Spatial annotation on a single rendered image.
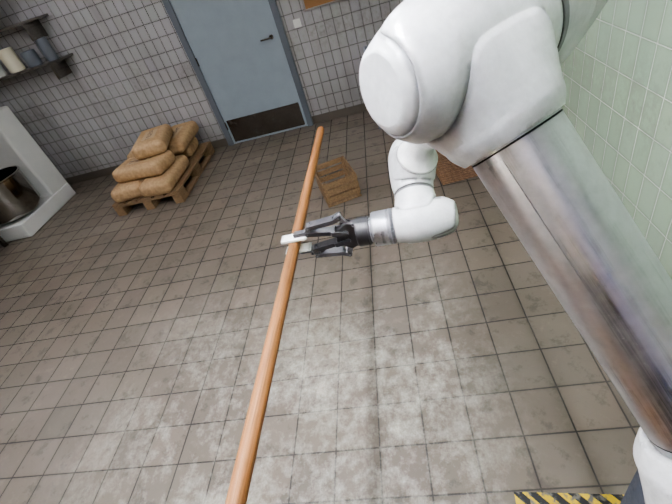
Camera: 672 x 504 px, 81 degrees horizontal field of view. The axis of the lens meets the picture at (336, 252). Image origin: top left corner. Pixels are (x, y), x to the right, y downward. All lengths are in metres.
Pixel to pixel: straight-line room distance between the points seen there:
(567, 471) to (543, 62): 1.67
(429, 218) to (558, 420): 1.27
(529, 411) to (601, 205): 1.62
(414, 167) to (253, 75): 4.20
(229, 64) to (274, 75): 0.51
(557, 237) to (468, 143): 0.13
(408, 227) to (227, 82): 4.39
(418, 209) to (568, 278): 0.55
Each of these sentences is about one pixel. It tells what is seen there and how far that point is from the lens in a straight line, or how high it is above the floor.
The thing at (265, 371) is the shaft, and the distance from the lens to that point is 0.77.
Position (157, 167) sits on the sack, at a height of 0.40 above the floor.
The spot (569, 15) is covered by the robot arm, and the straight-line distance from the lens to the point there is 0.52.
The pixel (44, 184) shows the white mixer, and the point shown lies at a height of 0.33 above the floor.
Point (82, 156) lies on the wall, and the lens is 6.46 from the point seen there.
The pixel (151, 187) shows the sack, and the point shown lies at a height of 0.26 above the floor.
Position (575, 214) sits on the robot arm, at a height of 1.50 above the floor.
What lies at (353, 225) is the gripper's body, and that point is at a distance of 0.99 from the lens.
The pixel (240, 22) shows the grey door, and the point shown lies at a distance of 4.98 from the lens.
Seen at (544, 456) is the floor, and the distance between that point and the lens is 1.93.
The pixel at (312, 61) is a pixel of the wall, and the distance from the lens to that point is 4.97.
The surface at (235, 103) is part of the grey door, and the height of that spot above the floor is 0.48.
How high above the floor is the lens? 1.77
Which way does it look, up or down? 38 degrees down
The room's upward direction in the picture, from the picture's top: 19 degrees counter-clockwise
